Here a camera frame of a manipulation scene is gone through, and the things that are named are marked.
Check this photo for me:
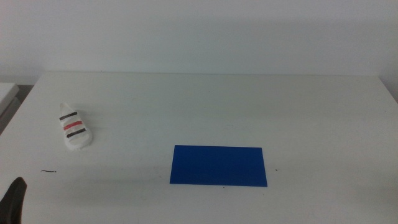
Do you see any blue rectangular mat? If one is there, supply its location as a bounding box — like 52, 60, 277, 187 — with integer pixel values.
169, 144, 268, 188

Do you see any white side table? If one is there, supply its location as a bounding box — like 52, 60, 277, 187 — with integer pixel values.
0, 82, 21, 118

